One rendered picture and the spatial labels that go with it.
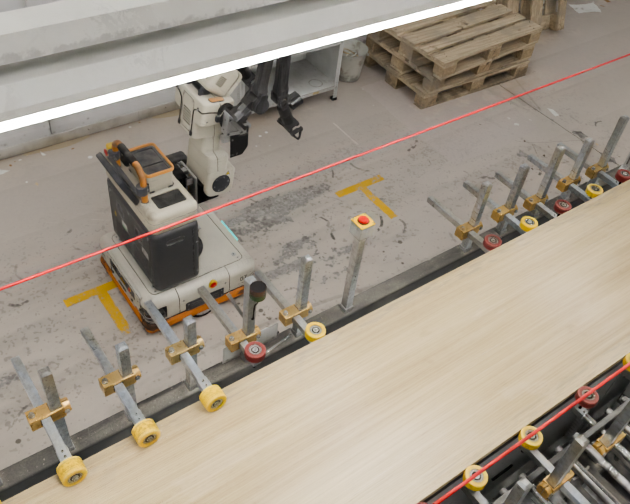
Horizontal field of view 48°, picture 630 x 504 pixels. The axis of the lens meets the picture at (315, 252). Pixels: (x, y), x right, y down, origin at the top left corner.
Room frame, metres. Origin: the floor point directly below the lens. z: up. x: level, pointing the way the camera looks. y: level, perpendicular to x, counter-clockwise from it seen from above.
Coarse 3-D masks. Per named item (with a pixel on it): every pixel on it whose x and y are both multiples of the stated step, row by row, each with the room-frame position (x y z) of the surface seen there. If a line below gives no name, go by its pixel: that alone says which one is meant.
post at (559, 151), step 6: (558, 150) 2.84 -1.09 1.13; (564, 150) 2.85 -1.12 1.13; (552, 156) 2.86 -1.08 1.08; (558, 156) 2.83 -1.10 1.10; (552, 162) 2.85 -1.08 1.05; (558, 162) 2.84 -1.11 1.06; (552, 168) 2.84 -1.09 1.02; (546, 174) 2.85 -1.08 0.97; (552, 174) 2.84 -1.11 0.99; (546, 180) 2.84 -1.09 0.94; (540, 186) 2.85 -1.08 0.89; (546, 186) 2.83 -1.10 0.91; (540, 192) 2.84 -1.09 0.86; (546, 192) 2.85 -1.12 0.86; (540, 198) 2.83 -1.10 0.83; (534, 210) 2.84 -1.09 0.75
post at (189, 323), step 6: (186, 318) 1.53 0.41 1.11; (192, 318) 1.53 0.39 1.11; (186, 324) 1.51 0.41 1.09; (192, 324) 1.52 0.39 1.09; (186, 330) 1.52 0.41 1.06; (192, 330) 1.52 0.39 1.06; (186, 336) 1.52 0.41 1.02; (192, 336) 1.52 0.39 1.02; (186, 342) 1.52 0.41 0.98; (192, 342) 1.52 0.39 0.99; (186, 372) 1.53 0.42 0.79; (186, 378) 1.53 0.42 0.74; (192, 378) 1.52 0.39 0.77; (192, 384) 1.52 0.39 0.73
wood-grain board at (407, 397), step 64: (512, 256) 2.30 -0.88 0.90; (576, 256) 2.36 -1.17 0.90; (384, 320) 1.82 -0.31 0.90; (448, 320) 1.87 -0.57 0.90; (512, 320) 1.92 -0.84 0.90; (576, 320) 1.97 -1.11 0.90; (256, 384) 1.44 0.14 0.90; (320, 384) 1.48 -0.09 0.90; (384, 384) 1.52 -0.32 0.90; (448, 384) 1.56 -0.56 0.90; (512, 384) 1.60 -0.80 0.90; (576, 384) 1.64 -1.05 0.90; (128, 448) 1.13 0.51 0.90; (192, 448) 1.16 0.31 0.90; (256, 448) 1.19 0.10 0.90; (320, 448) 1.22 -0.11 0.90; (384, 448) 1.26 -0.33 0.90; (448, 448) 1.29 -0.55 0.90
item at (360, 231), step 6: (366, 216) 2.06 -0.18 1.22; (354, 222) 2.02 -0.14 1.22; (372, 222) 2.03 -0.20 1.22; (354, 228) 2.02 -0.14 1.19; (360, 228) 1.99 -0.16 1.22; (366, 228) 2.00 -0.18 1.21; (372, 228) 2.02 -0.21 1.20; (354, 234) 2.01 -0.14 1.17; (360, 234) 1.99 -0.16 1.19; (366, 234) 2.01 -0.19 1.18; (372, 234) 2.03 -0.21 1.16; (360, 240) 1.99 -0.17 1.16
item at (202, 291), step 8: (200, 288) 1.89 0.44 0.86; (200, 296) 1.87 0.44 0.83; (208, 296) 1.85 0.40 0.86; (208, 304) 1.82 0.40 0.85; (216, 304) 1.82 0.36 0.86; (216, 312) 1.78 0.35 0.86; (224, 312) 1.78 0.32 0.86; (224, 320) 1.74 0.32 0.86; (232, 328) 1.71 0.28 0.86; (240, 344) 1.64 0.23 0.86
